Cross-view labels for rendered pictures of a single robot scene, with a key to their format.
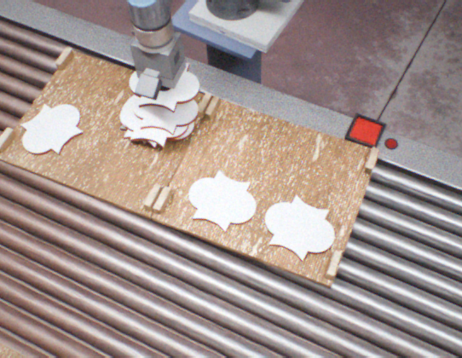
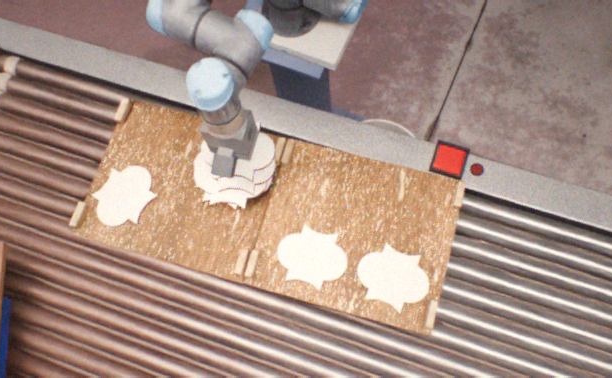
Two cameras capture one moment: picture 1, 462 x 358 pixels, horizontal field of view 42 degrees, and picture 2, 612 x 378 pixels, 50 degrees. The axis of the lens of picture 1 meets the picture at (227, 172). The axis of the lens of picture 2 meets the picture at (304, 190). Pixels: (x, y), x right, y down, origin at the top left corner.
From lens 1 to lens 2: 0.35 m
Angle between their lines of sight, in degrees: 11
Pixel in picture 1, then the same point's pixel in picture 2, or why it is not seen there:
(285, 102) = (362, 133)
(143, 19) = (213, 118)
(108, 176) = (192, 242)
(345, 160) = (432, 196)
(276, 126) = (357, 165)
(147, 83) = (222, 163)
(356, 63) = (426, 13)
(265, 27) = (331, 42)
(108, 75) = (172, 124)
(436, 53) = not seen: outside the picture
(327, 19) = not seen: outside the picture
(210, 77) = (280, 112)
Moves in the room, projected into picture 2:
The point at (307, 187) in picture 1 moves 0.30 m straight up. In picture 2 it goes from (396, 232) to (407, 186)
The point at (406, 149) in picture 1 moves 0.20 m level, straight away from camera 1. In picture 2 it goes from (492, 174) to (514, 98)
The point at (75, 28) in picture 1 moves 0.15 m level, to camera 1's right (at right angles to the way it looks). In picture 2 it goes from (126, 68) to (185, 57)
